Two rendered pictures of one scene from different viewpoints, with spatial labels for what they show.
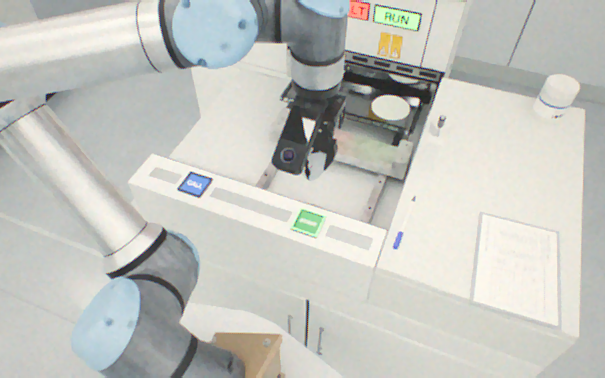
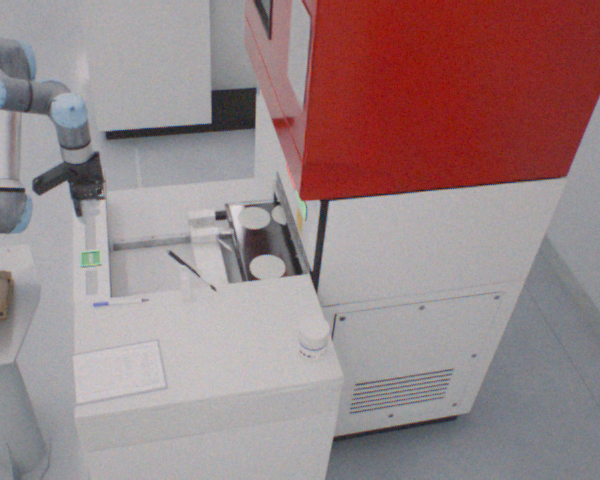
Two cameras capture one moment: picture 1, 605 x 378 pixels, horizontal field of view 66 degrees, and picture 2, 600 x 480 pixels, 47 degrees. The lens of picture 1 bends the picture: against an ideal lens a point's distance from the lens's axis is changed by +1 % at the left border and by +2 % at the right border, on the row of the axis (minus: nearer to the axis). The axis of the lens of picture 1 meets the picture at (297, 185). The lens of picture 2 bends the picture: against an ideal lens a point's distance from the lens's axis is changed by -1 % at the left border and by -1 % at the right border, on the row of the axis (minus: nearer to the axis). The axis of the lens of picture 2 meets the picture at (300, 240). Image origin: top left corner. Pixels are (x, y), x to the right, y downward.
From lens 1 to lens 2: 1.52 m
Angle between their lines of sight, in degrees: 35
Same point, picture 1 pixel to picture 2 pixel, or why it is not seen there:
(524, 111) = not seen: hidden behind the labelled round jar
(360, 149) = (209, 271)
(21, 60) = not seen: outside the picture
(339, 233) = (93, 277)
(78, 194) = not seen: outside the picture
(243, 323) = (30, 285)
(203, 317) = (25, 266)
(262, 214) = (84, 236)
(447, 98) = (281, 285)
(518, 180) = (210, 353)
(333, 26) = (60, 128)
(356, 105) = (252, 247)
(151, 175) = not seen: hidden behind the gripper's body
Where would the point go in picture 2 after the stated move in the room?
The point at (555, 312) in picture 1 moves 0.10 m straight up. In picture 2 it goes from (87, 399) to (81, 373)
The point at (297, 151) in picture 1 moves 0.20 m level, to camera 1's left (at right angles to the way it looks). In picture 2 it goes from (41, 182) to (12, 140)
